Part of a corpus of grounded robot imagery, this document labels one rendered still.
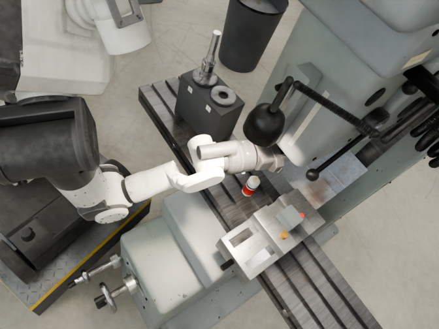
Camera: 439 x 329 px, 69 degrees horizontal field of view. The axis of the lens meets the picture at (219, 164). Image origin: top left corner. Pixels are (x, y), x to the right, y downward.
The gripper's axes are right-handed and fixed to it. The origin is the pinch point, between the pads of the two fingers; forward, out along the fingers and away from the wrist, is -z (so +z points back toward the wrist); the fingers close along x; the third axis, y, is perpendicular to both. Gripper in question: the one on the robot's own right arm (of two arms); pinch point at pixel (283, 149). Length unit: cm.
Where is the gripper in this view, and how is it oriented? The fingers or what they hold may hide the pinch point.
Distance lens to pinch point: 91.6
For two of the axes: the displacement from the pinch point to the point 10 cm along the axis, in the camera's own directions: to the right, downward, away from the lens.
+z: -9.1, 1.5, -3.7
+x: -3.2, -8.4, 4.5
